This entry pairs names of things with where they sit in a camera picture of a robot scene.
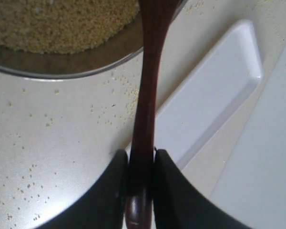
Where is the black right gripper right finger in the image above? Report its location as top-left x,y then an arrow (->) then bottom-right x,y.
153,149 -> 247,229

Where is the dark red wooden spoon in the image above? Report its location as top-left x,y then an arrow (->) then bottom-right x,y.
125,0 -> 181,229

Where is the steel bowl of millet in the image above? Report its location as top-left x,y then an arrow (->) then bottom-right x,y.
0,0 -> 189,81

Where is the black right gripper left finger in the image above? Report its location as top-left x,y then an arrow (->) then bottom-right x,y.
47,149 -> 128,229

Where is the white plastic tray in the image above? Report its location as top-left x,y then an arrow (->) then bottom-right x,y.
154,20 -> 264,169

